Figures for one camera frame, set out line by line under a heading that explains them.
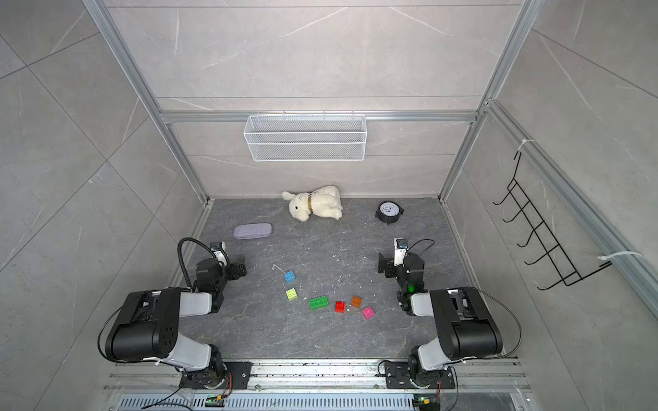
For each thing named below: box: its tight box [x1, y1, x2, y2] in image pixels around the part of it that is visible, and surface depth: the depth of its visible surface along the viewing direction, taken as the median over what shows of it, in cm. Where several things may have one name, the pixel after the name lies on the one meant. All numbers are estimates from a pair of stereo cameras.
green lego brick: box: [308, 295, 329, 311], surface depth 88 cm
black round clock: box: [375, 200, 405, 226], surface depth 113 cm
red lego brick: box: [334, 301, 346, 314], surface depth 87 cm
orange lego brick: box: [351, 295, 363, 310], surface depth 89 cm
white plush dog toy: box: [281, 184, 344, 222], surface depth 110 cm
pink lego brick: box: [361, 306, 376, 320], surface depth 85 cm
